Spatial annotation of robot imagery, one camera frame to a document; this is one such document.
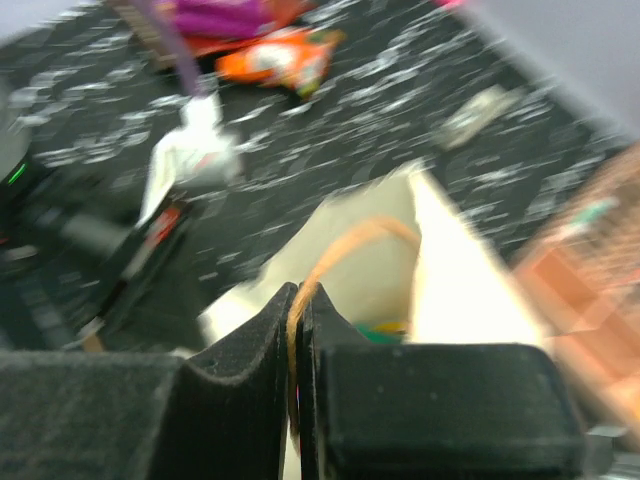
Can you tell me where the peach plastic desk organizer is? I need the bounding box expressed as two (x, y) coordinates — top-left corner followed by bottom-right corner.
(515, 145), (639, 450)

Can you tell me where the green teal snack packet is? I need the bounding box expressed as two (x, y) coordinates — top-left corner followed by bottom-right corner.
(355, 322), (407, 344)

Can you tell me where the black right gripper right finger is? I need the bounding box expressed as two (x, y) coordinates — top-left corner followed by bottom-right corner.
(297, 290), (586, 479)

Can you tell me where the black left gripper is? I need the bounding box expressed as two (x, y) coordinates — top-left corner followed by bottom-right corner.
(49, 199), (203, 340)

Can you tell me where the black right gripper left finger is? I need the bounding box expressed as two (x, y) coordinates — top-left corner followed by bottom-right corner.
(1, 283), (297, 479)

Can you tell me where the grey black stapler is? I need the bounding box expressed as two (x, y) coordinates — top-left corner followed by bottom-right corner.
(434, 85), (524, 150)

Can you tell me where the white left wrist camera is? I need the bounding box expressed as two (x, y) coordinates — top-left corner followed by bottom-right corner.
(136, 94), (244, 227)

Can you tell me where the orange snack packet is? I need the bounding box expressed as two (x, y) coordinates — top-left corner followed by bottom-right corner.
(215, 27), (345, 99)

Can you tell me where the red snack packet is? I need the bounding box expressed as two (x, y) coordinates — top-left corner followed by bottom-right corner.
(183, 24), (290, 58)

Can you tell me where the purple snack packet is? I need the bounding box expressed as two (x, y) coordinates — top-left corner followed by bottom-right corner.
(168, 1), (275, 40)

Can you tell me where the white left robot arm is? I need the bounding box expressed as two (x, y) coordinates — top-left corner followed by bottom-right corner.
(1, 82), (206, 352)

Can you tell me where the beige paper bag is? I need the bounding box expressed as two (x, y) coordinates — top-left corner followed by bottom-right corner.
(201, 165), (551, 479)

